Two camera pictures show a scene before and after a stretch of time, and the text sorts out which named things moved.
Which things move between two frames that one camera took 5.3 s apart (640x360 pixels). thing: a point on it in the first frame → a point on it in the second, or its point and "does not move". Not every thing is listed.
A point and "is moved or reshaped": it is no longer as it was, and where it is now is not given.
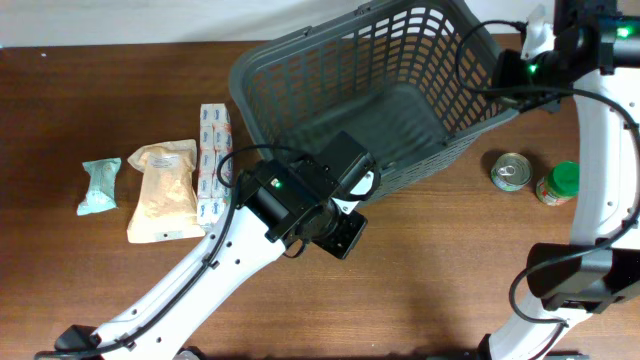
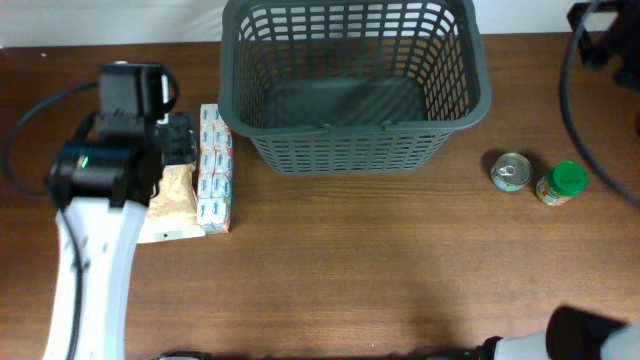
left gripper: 355,232 → 182,135
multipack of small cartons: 215,139 does not move
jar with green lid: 561,184 does not move
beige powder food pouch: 165,205 does not move
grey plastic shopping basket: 403,80 is moved or reshaped
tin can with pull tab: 511,171 does not move
